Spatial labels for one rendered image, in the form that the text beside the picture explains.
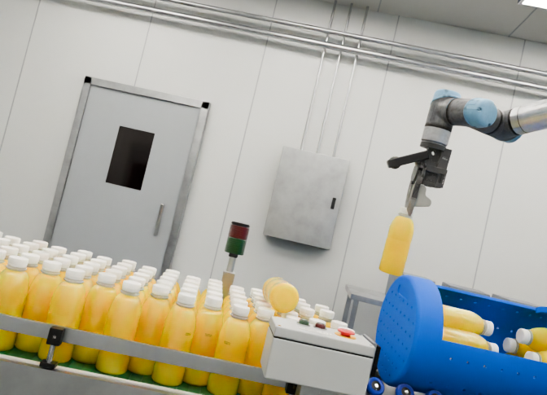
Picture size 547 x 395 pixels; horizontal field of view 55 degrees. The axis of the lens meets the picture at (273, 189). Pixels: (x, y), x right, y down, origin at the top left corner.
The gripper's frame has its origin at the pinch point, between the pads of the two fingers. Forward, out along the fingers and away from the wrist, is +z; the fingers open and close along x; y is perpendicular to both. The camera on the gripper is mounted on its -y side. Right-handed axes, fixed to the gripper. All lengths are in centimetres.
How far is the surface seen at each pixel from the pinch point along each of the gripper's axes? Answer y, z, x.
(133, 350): -54, 43, -46
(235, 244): -46, 25, 12
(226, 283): -46, 37, 12
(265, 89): -100, -74, 338
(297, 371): -20, 35, -53
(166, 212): -157, 61, 323
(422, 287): 5.8, 17.2, -19.0
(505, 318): 35.6, 22.2, 4.0
